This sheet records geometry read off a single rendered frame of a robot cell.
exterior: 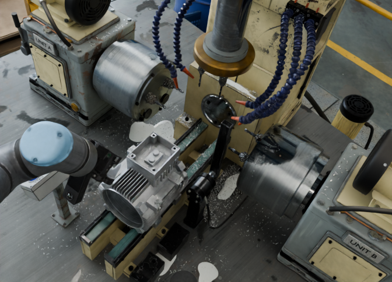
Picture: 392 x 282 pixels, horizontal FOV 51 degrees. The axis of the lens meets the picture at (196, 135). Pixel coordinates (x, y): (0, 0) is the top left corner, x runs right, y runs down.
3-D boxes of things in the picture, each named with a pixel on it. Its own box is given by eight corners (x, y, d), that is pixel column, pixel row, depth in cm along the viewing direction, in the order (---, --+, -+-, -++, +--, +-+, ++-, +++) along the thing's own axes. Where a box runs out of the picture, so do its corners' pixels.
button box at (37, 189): (72, 161, 128) (64, 147, 126) (85, 164, 123) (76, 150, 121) (28, 197, 118) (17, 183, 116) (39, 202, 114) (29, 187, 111)
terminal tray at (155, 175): (151, 145, 127) (152, 130, 121) (179, 163, 124) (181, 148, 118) (125, 170, 120) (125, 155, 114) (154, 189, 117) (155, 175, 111)
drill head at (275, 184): (247, 143, 152) (262, 95, 133) (347, 204, 140) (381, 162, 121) (208, 186, 138) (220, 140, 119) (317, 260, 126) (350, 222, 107)
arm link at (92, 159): (73, 182, 90) (43, 158, 93) (83, 184, 95) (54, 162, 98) (97, 148, 91) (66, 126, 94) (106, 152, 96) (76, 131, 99)
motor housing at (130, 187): (140, 166, 140) (141, 130, 125) (185, 197, 134) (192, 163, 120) (99, 207, 128) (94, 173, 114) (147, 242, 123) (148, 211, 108)
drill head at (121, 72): (114, 60, 173) (111, 9, 153) (182, 103, 161) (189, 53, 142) (68, 92, 158) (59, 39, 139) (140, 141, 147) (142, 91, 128)
